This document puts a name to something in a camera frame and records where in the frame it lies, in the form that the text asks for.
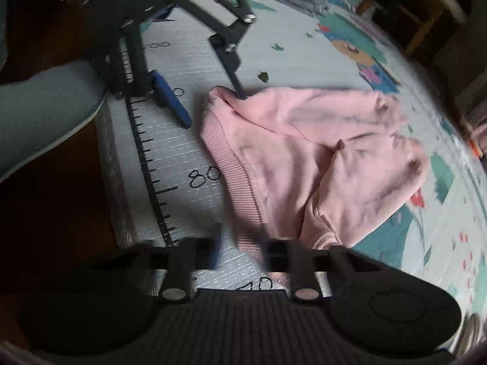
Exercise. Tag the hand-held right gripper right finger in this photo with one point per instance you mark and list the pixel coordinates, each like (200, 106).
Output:
(276, 256)

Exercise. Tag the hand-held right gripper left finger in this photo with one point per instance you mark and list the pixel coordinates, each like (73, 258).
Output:
(177, 270)

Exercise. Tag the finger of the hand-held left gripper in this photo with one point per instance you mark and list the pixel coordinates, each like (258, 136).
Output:
(232, 30)
(167, 95)

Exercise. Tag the pink sweatshirt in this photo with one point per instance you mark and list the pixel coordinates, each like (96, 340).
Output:
(285, 140)

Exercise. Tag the printed play mat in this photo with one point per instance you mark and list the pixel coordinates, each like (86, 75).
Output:
(171, 148)

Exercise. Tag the wooden chair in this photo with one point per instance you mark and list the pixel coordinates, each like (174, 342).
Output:
(422, 19)

